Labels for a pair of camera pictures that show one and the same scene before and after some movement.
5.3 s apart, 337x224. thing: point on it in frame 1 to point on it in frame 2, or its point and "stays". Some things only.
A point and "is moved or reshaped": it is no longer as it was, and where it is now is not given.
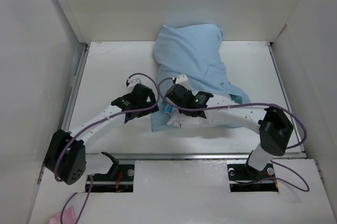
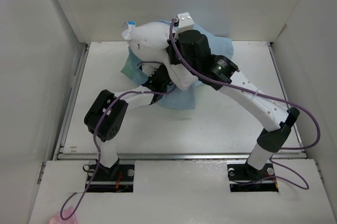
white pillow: (183, 121) to (148, 41)
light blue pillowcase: (194, 50) is moved or reshaped
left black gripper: (151, 102) to (151, 76)
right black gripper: (188, 90) to (171, 59)
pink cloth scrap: (68, 217) stays
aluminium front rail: (185, 156) stays
